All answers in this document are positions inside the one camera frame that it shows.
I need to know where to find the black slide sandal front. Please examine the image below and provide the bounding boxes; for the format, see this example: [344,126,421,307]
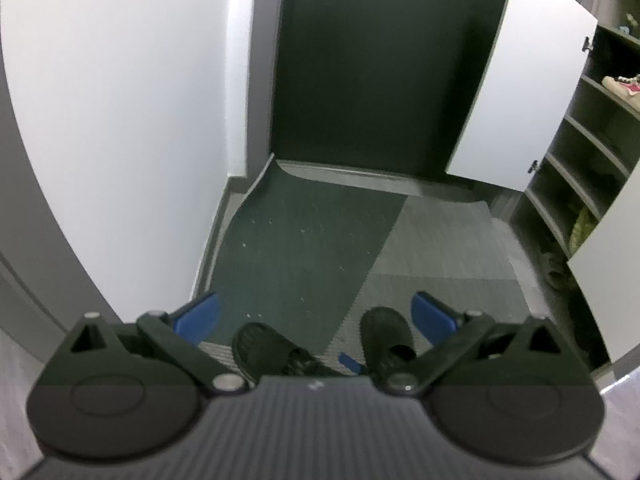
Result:
[359,307,416,384]

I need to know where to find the black slide sandal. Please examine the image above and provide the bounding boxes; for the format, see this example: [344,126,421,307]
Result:
[231,322,343,384]
[359,307,416,384]

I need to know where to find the black slide sandal back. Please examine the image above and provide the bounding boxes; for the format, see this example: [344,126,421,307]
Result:
[231,322,343,384]

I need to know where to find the grey striped floor mat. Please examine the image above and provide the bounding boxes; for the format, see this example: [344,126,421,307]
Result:
[203,196,550,366]

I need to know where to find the dark green floor mat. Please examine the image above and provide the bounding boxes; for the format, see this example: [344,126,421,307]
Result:
[207,162,406,354]

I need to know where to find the dark shoe under cabinet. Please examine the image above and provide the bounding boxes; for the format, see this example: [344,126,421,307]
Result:
[539,252,568,292]

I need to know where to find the right white cabinet door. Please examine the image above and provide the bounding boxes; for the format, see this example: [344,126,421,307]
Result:
[568,168,640,362]

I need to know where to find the white cabinet door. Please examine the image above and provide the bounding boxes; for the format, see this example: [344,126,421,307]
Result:
[568,168,640,362]
[446,0,598,192]

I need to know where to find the yellow-green shoe on shelf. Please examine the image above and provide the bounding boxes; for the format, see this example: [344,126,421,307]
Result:
[568,207,598,255]

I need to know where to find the grey shoe cabinet shelves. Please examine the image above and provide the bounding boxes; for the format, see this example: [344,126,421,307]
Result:
[514,24,639,289]

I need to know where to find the dark entrance door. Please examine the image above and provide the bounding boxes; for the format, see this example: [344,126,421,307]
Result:
[271,0,506,180]

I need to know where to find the pink white sneaker on shelf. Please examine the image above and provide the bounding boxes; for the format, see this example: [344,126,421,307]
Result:
[602,75,640,110]

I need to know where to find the left white cabinet door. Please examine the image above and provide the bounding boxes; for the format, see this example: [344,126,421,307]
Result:
[446,0,598,192]

